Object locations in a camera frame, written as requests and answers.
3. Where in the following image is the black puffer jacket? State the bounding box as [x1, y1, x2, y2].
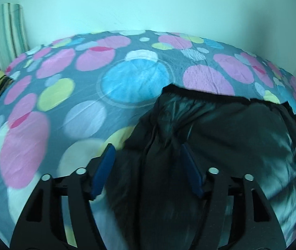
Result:
[91, 83, 296, 250]

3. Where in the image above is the striped padded headboard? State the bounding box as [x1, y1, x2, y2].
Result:
[0, 2, 30, 70]

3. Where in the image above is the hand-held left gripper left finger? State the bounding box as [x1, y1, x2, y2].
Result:
[9, 143, 116, 250]

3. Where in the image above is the bed with polka dot sheet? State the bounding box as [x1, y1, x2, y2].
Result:
[0, 30, 296, 250]

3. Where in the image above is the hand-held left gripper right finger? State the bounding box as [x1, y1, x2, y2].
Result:
[181, 144, 287, 250]

